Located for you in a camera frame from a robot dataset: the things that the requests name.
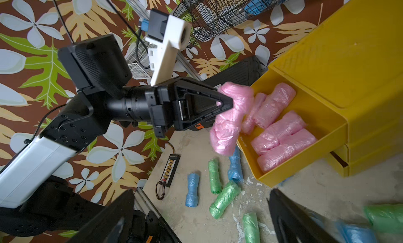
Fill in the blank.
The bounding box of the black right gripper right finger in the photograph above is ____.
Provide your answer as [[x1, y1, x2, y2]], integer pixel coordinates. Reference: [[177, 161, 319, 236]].
[[267, 188, 337, 243]]

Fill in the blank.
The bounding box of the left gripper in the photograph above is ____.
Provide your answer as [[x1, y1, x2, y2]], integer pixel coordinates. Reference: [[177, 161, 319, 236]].
[[126, 77, 233, 138]]

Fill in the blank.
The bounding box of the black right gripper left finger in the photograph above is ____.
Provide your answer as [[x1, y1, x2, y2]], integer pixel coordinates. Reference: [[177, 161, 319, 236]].
[[68, 190, 135, 243]]

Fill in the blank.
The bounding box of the pink trash bag roll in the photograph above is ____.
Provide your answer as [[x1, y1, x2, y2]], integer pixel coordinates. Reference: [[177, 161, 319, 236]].
[[242, 93, 267, 135], [253, 83, 297, 129], [257, 129, 317, 173], [251, 111, 307, 155], [210, 81, 254, 156]]

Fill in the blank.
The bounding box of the yellow top drawer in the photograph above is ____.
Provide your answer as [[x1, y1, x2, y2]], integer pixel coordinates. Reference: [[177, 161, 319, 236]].
[[238, 69, 348, 187]]

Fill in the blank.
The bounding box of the yellow drawer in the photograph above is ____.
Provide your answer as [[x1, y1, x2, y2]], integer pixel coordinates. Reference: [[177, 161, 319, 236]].
[[333, 119, 403, 163], [238, 69, 348, 187], [324, 144, 403, 178]]

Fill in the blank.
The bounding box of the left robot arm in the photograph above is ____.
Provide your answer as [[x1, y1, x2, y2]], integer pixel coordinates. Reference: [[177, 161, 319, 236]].
[[1, 34, 233, 237]]

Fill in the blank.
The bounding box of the green trash bag roll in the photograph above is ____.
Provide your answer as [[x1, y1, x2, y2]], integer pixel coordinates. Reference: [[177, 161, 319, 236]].
[[242, 213, 260, 243], [209, 180, 241, 219], [208, 158, 222, 194], [364, 204, 403, 234]]

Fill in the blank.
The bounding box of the blue trash bag roll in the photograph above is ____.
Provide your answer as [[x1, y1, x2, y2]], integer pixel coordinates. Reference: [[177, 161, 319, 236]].
[[185, 173, 199, 208], [335, 222, 378, 243], [227, 146, 243, 183]]

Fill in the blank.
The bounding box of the yellow bottom drawer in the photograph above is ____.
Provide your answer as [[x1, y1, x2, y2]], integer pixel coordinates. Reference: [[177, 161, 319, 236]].
[[324, 144, 403, 178]]

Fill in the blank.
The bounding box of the yellow middle drawer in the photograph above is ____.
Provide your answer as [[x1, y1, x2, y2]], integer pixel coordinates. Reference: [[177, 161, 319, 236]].
[[333, 119, 403, 163]]

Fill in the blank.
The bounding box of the yellow plastic drawer cabinet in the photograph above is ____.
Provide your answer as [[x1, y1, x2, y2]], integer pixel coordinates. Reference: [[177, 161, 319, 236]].
[[267, 0, 403, 178]]

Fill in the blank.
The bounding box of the white wire basket left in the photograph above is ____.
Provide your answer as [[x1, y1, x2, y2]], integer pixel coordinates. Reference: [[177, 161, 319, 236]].
[[125, 43, 153, 80]]

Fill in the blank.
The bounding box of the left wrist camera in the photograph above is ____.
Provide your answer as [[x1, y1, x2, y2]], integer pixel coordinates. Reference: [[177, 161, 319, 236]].
[[142, 9, 192, 86]]

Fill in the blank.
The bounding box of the black wire basket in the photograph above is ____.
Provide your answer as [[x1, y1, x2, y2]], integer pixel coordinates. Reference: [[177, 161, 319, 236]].
[[171, 0, 297, 46]]

